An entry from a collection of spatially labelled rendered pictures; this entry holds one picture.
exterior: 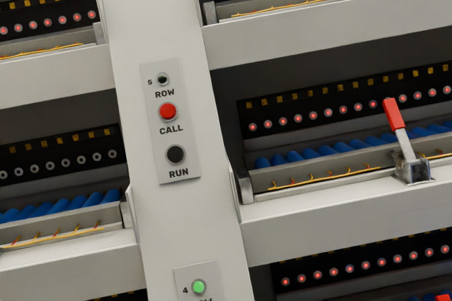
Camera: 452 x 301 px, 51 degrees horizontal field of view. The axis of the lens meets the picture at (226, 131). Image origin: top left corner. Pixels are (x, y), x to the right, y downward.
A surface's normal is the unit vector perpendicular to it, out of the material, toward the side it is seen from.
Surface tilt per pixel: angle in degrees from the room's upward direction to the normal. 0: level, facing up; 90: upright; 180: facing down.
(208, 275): 90
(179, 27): 90
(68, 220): 111
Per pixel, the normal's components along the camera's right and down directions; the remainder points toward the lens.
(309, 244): 0.07, 0.15
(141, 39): 0.00, -0.20
